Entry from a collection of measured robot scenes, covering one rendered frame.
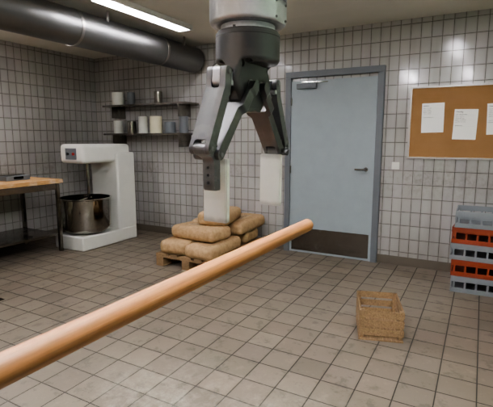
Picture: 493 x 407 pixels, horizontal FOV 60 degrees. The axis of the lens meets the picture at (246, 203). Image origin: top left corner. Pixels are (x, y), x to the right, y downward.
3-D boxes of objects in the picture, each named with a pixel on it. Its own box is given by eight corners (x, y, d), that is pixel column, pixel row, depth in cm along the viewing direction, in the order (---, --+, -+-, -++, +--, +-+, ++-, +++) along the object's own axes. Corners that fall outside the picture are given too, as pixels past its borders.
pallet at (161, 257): (217, 276, 434) (217, 262, 432) (156, 265, 472) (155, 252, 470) (268, 249, 538) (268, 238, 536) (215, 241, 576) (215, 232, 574)
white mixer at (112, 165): (85, 253, 518) (78, 144, 498) (49, 247, 550) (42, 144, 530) (141, 237, 605) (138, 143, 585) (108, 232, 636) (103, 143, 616)
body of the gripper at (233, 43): (259, 18, 44) (259, 109, 45) (292, 35, 51) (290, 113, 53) (200, 26, 48) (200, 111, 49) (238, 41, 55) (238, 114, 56)
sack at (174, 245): (187, 257, 451) (186, 243, 449) (158, 253, 465) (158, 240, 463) (214, 243, 507) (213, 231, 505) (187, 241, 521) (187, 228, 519)
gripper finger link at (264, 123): (233, 89, 52) (238, 82, 52) (261, 156, 59) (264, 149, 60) (263, 87, 50) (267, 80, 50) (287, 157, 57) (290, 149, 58)
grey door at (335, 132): (375, 263, 476) (384, 64, 443) (281, 250, 531) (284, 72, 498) (377, 262, 484) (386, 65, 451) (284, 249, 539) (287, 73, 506)
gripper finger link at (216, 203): (229, 158, 45) (226, 158, 45) (229, 222, 46) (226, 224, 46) (206, 157, 47) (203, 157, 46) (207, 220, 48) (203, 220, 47)
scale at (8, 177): (6, 181, 489) (6, 175, 488) (-11, 180, 504) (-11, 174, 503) (30, 179, 515) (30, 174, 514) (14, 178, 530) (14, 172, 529)
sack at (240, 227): (241, 237, 482) (240, 224, 480) (215, 233, 500) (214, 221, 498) (266, 224, 535) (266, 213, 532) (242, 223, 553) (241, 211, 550)
